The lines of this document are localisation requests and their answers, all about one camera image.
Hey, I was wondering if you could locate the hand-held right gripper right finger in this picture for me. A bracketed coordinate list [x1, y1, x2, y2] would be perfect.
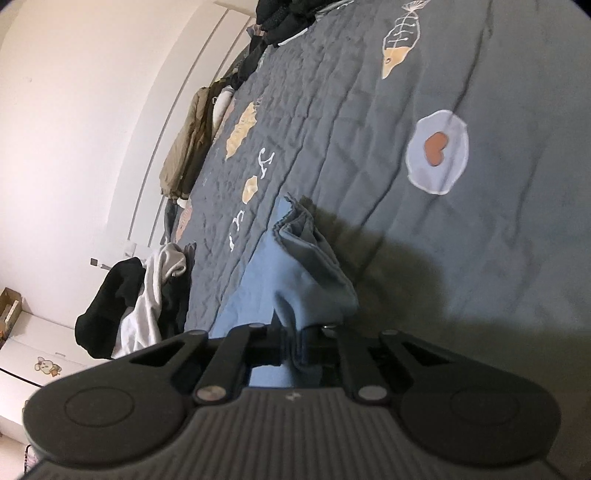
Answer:
[302, 323, 463, 403]

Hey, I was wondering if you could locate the white bedside cabinet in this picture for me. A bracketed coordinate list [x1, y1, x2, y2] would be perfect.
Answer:
[0, 310, 112, 444]

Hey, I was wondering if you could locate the cardboard box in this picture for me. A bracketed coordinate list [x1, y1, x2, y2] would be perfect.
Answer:
[0, 287, 23, 340]

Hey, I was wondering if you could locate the grey printed quilt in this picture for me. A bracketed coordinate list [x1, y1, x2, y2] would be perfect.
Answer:
[159, 0, 591, 370]

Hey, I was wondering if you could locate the black fleece garment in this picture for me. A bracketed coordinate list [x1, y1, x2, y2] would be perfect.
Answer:
[75, 257, 147, 361]

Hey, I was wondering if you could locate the white hooded sweatshirt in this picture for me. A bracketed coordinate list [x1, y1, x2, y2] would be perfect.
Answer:
[112, 243, 188, 360]

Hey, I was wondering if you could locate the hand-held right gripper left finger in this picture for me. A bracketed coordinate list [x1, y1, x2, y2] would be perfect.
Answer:
[127, 322, 294, 403]

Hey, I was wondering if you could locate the stack of folded dark clothes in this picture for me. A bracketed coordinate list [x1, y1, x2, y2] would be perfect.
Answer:
[255, 0, 356, 48]

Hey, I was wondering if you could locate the dark brown folded garment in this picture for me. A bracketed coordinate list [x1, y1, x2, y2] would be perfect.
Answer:
[182, 79, 227, 200]

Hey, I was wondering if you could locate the dark crumpled garment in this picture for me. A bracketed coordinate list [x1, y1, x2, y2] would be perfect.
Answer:
[157, 241, 198, 334]

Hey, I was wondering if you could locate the white headboard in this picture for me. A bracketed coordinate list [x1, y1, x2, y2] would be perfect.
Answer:
[124, 4, 259, 250]

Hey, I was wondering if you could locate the blue bed sheet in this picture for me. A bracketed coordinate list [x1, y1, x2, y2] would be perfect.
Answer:
[210, 196, 361, 388]

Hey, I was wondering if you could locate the cartoon dog sticker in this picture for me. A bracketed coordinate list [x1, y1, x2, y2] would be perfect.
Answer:
[34, 357, 63, 377]

